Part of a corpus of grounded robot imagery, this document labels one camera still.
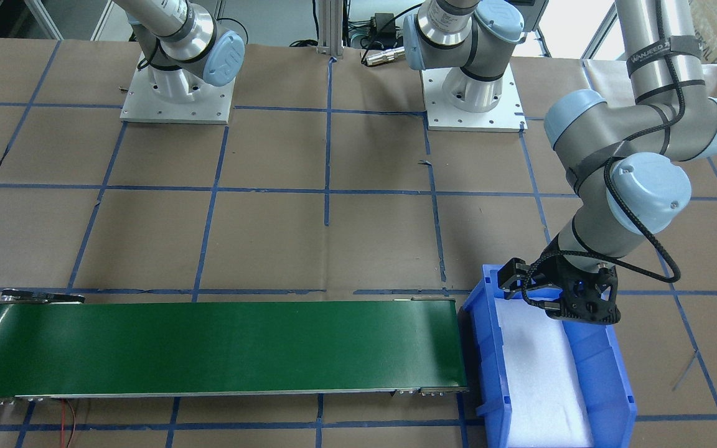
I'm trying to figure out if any blue plastic bin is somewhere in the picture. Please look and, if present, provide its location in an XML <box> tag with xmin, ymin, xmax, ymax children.
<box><xmin>462</xmin><ymin>264</ymin><xmax>637</xmax><ymax>447</ymax></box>

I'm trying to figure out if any black power adapter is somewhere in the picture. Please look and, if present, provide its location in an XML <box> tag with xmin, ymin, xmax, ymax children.
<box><xmin>370</xmin><ymin>12</ymin><xmax>396</xmax><ymax>38</ymax></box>

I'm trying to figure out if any green conveyor belt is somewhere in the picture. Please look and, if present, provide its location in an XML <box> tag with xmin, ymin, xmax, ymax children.
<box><xmin>0</xmin><ymin>289</ymin><xmax>469</xmax><ymax>399</ymax></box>

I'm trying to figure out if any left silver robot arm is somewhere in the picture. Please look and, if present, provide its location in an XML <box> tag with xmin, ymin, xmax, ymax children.
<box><xmin>497</xmin><ymin>1</ymin><xmax>717</xmax><ymax>324</ymax></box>

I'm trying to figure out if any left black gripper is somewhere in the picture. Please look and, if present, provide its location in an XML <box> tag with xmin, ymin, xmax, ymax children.
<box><xmin>497</xmin><ymin>250</ymin><xmax>621</xmax><ymax>324</ymax></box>

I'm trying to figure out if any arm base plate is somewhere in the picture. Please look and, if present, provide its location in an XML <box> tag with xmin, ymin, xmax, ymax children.
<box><xmin>421</xmin><ymin>66</ymin><xmax>527</xmax><ymax>133</ymax></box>
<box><xmin>120</xmin><ymin>67</ymin><xmax>236</xmax><ymax>125</ymax></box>

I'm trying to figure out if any white foam pad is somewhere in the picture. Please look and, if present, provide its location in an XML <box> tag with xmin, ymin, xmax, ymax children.
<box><xmin>496</xmin><ymin>300</ymin><xmax>594</xmax><ymax>447</ymax></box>

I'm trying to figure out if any aluminium frame post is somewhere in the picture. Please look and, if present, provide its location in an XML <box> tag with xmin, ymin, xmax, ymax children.
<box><xmin>314</xmin><ymin>1</ymin><xmax>347</xmax><ymax>60</ymax></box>

